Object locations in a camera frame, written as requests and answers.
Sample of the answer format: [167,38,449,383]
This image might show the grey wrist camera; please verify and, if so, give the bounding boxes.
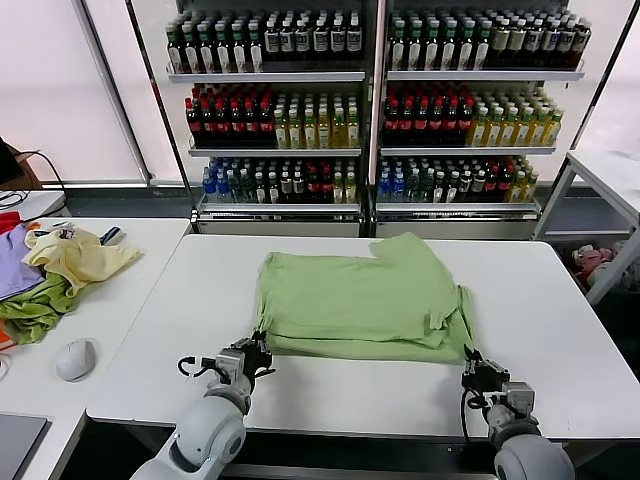
[215,348,247,387]
[501,382,537,417]

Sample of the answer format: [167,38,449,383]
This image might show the thin black cable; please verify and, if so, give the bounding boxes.
[22,148,69,190]

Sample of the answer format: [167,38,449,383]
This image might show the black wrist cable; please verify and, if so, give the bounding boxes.
[177,354,220,380]
[459,387,494,446]

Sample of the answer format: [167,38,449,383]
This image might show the grey laptop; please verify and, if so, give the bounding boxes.
[0,412,54,480]

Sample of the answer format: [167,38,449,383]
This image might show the green cap juice bottle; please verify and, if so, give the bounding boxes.
[182,27,199,74]
[441,22,459,71]
[198,27,215,74]
[215,27,232,74]
[231,27,248,74]
[390,22,408,71]
[459,22,476,71]
[474,22,492,71]
[407,22,424,71]
[167,27,184,74]
[424,22,441,71]
[248,27,265,74]

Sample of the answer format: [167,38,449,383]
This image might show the pink garment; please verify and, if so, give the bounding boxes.
[571,246,617,282]

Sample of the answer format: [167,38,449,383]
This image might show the white metal side table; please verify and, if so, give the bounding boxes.
[532,149,640,306]

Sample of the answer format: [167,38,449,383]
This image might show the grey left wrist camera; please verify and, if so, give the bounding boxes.
[215,348,247,387]

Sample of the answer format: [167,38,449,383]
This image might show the pale yellow t-shirt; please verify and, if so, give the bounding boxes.
[23,227,144,297]

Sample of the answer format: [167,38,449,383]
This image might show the dark bottle white label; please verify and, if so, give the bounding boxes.
[312,19,330,62]
[542,19,559,69]
[574,19,593,69]
[558,19,576,69]
[346,19,363,62]
[526,19,543,69]
[294,19,312,62]
[329,19,347,62]
[279,19,296,62]
[264,19,281,62]

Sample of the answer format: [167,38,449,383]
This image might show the light green t-shirt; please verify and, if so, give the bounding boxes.
[254,232,476,365]

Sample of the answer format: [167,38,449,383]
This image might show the metal beverage shelf rack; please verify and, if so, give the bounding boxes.
[124,0,374,239]
[374,0,589,240]

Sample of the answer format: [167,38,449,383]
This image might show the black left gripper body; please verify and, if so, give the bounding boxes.
[238,348,267,385]

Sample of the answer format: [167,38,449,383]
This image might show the white computer mouse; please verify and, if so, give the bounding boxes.
[54,337,97,384]

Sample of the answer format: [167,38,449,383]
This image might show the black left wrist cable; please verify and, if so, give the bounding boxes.
[177,354,220,380]

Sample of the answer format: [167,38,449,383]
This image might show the grey white garment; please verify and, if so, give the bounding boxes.
[589,240,640,292]

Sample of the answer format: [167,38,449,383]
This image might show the grey cables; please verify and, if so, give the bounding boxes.
[0,188,32,211]

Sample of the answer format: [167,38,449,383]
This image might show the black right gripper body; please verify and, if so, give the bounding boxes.
[462,367,510,399]

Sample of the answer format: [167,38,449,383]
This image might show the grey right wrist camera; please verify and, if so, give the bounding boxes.
[501,382,537,417]

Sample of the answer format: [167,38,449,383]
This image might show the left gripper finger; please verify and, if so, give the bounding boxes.
[254,329,276,377]
[228,325,265,352]

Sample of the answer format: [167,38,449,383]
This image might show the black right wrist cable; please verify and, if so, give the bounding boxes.
[459,387,494,446]

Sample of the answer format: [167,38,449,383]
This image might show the crumpled olive green garment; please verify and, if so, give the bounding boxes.
[0,273,79,346]

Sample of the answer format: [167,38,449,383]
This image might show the purple garment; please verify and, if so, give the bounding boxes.
[0,223,46,303]

